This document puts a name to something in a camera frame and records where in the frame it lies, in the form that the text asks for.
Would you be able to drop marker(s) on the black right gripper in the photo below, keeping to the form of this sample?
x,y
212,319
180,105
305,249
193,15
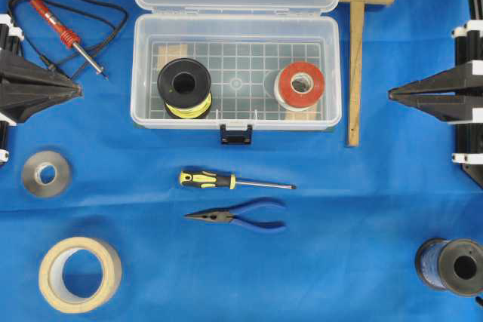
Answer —
x,y
463,111

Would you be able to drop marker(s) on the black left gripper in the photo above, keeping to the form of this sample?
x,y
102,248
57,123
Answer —
x,y
17,108

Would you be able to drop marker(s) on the clear plastic tool box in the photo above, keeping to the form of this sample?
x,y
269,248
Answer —
x,y
244,44

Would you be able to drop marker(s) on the red soldering iron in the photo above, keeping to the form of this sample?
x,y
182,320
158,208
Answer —
x,y
67,36

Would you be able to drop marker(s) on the grey tape roll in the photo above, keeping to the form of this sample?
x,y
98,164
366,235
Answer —
x,y
46,174

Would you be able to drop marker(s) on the wooden mallet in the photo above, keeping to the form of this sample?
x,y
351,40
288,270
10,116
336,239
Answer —
x,y
357,21

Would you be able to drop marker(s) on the blue table cloth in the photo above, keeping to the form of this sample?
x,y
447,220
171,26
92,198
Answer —
x,y
339,247

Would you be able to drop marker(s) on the red solder spool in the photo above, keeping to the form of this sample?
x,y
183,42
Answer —
x,y
299,86

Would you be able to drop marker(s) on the beige masking tape roll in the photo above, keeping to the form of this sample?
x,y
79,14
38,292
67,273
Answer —
x,y
79,274

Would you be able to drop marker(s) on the yellow black screwdriver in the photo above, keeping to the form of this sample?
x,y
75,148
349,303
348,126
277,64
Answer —
x,y
202,179

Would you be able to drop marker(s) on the black toolbox latch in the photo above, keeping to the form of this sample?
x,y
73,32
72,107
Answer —
x,y
235,137

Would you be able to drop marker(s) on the yellow wire black spool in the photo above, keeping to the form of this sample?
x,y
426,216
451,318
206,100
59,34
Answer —
x,y
184,85

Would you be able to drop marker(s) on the blue wire black spool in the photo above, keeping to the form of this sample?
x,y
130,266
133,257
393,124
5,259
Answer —
x,y
451,265

